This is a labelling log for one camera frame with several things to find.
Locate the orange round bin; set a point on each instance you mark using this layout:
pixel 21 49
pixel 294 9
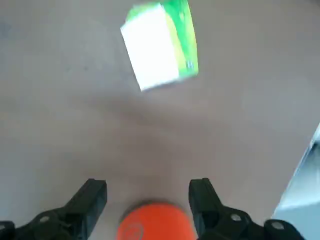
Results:
pixel 155 222

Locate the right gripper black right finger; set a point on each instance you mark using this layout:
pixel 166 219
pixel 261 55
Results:
pixel 215 220

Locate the green tissue pack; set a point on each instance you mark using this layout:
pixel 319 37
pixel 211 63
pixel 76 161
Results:
pixel 186 37

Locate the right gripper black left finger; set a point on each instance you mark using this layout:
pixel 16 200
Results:
pixel 75 217

